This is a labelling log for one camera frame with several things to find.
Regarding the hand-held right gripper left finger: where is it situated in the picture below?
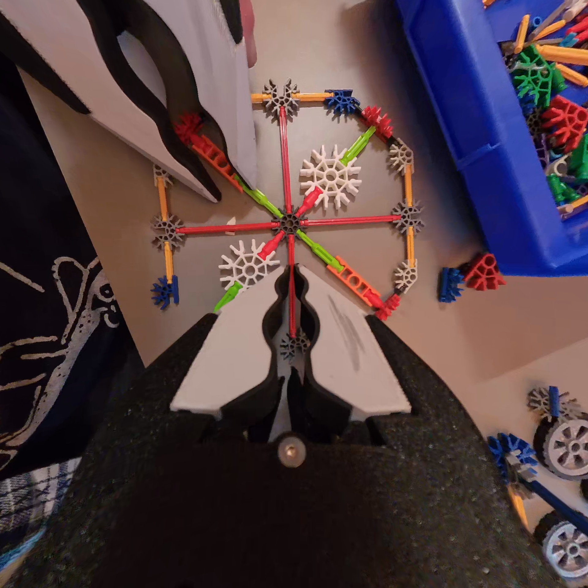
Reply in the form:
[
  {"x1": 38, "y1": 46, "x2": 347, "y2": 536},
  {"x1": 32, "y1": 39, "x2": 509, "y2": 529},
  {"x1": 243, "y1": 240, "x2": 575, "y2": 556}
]
[{"x1": 170, "y1": 265, "x2": 295, "y2": 420}]

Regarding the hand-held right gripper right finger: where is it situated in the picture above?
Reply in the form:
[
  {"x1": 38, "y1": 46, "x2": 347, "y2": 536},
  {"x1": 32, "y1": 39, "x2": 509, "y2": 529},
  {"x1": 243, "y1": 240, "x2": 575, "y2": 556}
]
[{"x1": 294, "y1": 265, "x2": 413, "y2": 421}]

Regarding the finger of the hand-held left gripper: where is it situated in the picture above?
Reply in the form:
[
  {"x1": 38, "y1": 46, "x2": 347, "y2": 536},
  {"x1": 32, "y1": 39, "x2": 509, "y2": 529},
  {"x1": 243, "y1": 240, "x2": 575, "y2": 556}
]
[
  {"x1": 0, "y1": 0, "x2": 223, "y2": 204},
  {"x1": 137, "y1": 0, "x2": 259, "y2": 189}
]

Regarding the grey toy connector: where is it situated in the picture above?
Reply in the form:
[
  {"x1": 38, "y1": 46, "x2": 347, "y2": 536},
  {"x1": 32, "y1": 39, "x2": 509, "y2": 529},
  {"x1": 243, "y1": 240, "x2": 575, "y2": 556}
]
[{"x1": 279, "y1": 332, "x2": 311, "y2": 364}]

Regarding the red toy rod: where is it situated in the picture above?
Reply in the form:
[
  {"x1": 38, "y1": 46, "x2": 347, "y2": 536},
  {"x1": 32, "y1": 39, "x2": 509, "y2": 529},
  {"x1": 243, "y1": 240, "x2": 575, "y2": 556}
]
[{"x1": 288, "y1": 236, "x2": 299, "y2": 336}]

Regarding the colourful toy wheel model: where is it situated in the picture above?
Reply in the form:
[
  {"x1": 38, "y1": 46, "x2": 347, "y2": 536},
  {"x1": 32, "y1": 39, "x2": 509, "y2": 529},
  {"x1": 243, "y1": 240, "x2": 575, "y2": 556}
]
[{"x1": 151, "y1": 78, "x2": 425, "y2": 322}]

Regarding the blue plastic bin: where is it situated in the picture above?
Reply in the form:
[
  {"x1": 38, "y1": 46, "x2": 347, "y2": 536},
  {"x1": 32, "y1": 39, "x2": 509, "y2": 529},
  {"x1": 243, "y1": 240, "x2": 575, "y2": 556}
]
[{"x1": 396, "y1": 0, "x2": 588, "y2": 277}]

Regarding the pile of colourful toy pieces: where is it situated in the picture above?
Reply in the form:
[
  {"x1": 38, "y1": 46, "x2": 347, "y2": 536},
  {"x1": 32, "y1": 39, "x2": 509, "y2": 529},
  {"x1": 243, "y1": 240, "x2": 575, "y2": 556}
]
[{"x1": 501, "y1": 0, "x2": 588, "y2": 221}]

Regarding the person's left hand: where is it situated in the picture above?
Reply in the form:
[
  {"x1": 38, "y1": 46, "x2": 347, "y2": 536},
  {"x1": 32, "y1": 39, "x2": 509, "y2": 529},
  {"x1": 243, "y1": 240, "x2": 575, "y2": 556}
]
[{"x1": 241, "y1": 0, "x2": 259, "y2": 69}]

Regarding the blue toy connector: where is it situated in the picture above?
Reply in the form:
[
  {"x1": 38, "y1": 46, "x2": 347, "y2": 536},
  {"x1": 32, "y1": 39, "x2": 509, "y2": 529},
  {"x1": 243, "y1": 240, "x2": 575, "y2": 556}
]
[{"x1": 438, "y1": 266, "x2": 466, "y2": 303}]

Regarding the red toy connector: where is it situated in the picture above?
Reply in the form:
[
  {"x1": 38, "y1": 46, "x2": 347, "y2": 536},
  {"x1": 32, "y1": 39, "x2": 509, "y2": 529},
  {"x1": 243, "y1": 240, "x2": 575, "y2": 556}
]
[{"x1": 463, "y1": 253, "x2": 506, "y2": 291}]

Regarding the black printed t-shirt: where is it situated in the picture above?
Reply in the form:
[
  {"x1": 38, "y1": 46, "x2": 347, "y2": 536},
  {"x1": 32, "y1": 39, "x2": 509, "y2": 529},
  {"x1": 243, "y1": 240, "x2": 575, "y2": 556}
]
[{"x1": 0, "y1": 55, "x2": 143, "y2": 481}]

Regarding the plaid flannel shirt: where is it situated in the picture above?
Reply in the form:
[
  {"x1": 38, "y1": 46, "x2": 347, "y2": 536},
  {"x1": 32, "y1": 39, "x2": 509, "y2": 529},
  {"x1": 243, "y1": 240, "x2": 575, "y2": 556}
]
[{"x1": 0, "y1": 457, "x2": 83, "y2": 552}]

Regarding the toy frame model with wheels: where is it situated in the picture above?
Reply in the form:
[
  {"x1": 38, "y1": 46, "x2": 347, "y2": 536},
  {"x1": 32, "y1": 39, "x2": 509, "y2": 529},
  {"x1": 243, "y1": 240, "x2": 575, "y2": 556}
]
[{"x1": 487, "y1": 386, "x2": 588, "y2": 579}]

